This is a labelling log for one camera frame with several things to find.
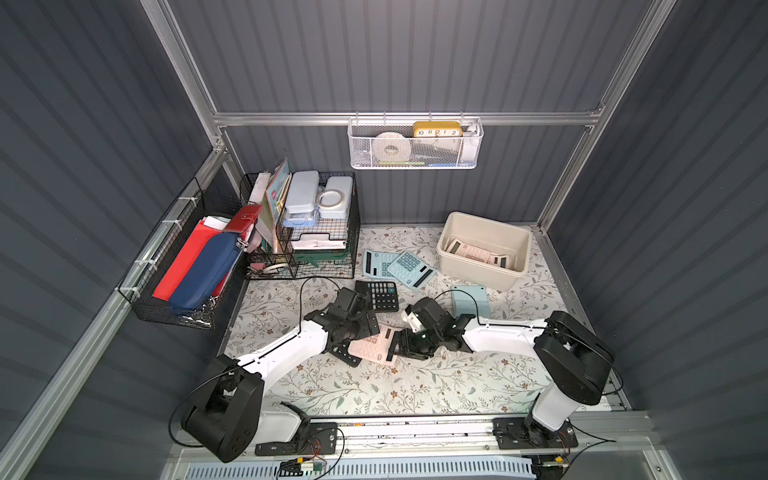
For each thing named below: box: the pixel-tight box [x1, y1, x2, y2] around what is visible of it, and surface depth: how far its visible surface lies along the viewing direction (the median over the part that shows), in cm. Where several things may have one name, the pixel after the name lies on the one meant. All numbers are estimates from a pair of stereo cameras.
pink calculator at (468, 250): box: [445, 238, 493, 263], surface depth 111 cm
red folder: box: [152, 205, 263, 301], surface depth 74 cm
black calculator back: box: [355, 280, 399, 313], surface depth 101 cm
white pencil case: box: [284, 170, 320, 219], surface depth 96 cm
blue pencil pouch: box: [168, 232, 241, 312], surface depth 70 cm
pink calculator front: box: [348, 324, 403, 366], surface depth 88 cm
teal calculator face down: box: [450, 285, 491, 318], surface depth 100 cm
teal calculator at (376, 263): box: [363, 249, 399, 279], surface depth 107 cm
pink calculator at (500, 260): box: [490, 253, 510, 269], surface depth 107 cm
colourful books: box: [256, 158, 292, 254], surface depth 96 cm
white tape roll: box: [372, 132, 412, 163], surface depth 86 cm
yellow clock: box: [413, 121, 463, 138], surface depth 90 cm
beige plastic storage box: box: [436, 211, 533, 292], surface depth 107 cm
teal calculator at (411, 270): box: [387, 251, 437, 290], surface depth 106 cm
